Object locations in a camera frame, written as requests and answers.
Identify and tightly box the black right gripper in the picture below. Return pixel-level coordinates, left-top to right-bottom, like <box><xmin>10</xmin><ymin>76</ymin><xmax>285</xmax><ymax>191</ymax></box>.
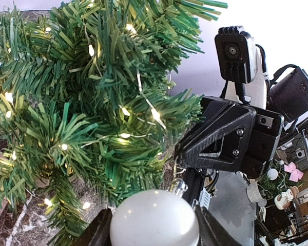
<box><xmin>174</xmin><ymin>67</ymin><xmax>308</xmax><ymax>179</ymax></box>

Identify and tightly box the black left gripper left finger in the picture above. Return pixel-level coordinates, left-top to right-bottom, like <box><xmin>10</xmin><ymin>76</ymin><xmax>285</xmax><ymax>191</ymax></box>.
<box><xmin>72</xmin><ymin>209</ymin><xmax>112</xmax><ymax>246</ymax></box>

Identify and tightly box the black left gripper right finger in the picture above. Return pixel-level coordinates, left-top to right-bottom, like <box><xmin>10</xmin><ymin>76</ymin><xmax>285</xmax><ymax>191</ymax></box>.
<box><xmin>194</xmin><ymin>205</ymin><xmax>240</xmax><ymax>246</ymax></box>

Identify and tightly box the white ball ornament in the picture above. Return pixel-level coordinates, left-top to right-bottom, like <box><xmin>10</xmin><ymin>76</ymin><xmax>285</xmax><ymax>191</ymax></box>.
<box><xmin>110</xmin><ymin>178</ymin><xmax>200</xmax><ymax>246</ymax></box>

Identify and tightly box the small green christmas tree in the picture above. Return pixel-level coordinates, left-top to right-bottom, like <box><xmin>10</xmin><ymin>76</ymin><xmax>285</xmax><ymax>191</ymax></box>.
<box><xmin>0</xmin><ymin>1</ymin><xmax>228</xmax><ymax>245</ymax></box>

